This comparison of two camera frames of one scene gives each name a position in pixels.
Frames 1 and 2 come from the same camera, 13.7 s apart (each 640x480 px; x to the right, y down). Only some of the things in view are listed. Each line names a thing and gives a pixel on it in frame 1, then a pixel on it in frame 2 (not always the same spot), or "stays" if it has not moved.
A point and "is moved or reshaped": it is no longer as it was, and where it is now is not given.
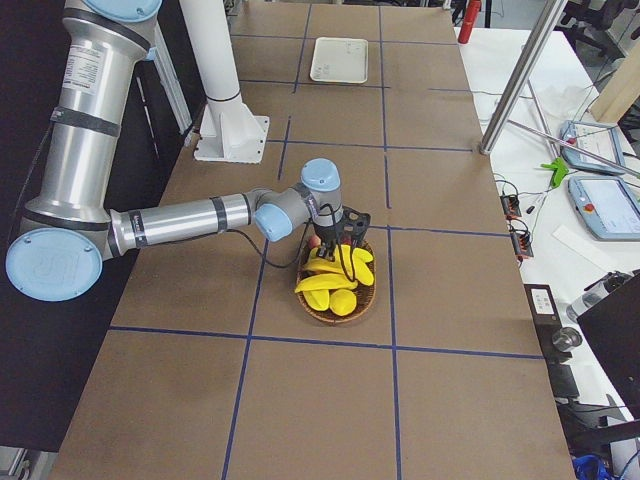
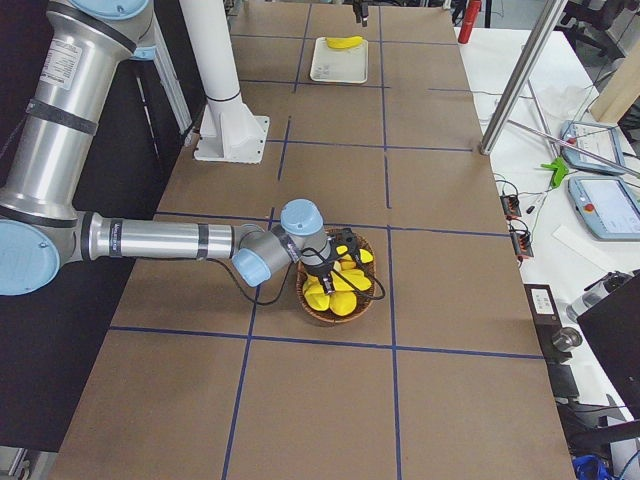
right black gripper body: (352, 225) -> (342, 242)
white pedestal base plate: (231, 133) stays
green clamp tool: (560, 171) stays
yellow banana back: (342, 302) stays
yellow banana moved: (337, 264) is moved or reshaped
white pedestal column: (209, 31) stays
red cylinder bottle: (469, 21) stays
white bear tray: (340, 60) stays
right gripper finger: (354, 244) -> (328, 283)
